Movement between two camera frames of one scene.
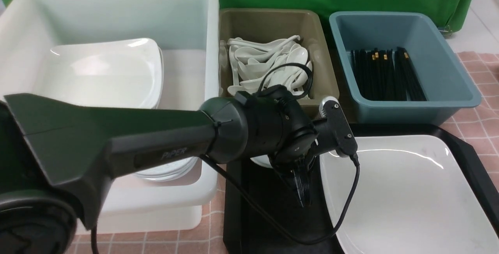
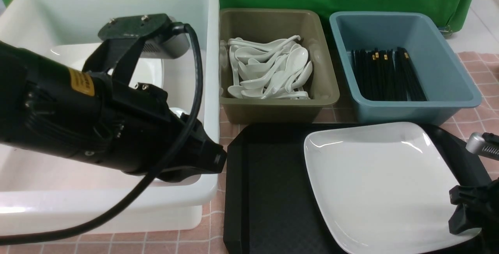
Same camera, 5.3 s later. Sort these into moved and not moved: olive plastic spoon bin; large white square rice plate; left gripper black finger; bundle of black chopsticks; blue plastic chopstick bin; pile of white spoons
Moved: left gripper black finger; large white square rice plate
Not moved: olive plastic spoon bin; bundle of black chopsticks; pile of white spoons; blue plastic chopstick bin
